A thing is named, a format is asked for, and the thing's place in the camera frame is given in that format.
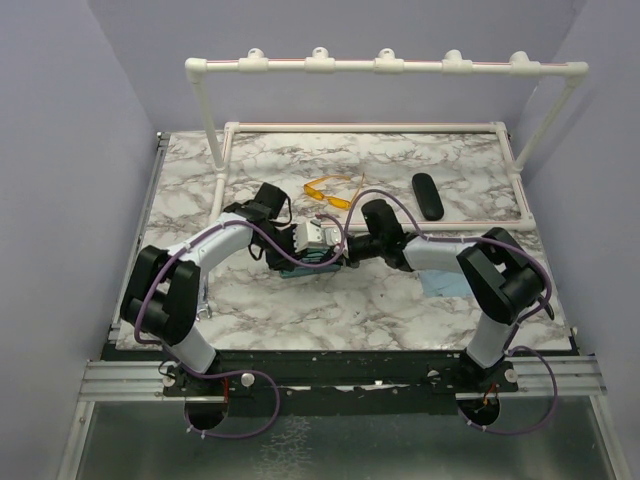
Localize black glasses case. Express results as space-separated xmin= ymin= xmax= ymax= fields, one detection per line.
xmin=411 ymin=173 xmax=444 ymax=221

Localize silver wrench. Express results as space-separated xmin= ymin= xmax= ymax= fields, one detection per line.
xmin=196 ymin=283 xmax=212 ymax=321

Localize orange plastic sunglasses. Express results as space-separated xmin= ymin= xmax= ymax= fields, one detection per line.
xmin=303 ymin=174 xmax=366 ymax=211

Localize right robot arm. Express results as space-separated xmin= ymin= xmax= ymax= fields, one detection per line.
xmin=346 ymin=199 xmax=551 ymax=391

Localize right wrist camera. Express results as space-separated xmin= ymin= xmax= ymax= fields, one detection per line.
xmin=323 ymin=226 xmax=347 ymax=255

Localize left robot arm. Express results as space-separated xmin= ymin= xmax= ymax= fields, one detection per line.
xmin=119 ymin=183 xmax=295 ymax=395

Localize aluminium extrusion rail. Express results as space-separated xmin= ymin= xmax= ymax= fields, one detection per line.
xmin=77 ymin=358 xmax=171 ymax=402

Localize black tool right edge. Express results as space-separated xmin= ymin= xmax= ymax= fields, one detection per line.
xmin=537 ymin=295 xmax=555 ymax=321

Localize white PVC pipe rack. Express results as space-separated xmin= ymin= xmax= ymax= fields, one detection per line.
xmin=184 ymin=47 xmax=589 ymax=231

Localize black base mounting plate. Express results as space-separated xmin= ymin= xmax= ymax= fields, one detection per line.
xmin=99 ymin=344 xmax=521 ymax=419

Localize blue-grey glasses case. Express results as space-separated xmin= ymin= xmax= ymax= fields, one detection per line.
xmin=278 ymin=249 xmax=349 ymax=280

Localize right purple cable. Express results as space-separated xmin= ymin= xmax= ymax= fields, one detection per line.
xmin=342 ymin=188 xmax=559 ymax=436

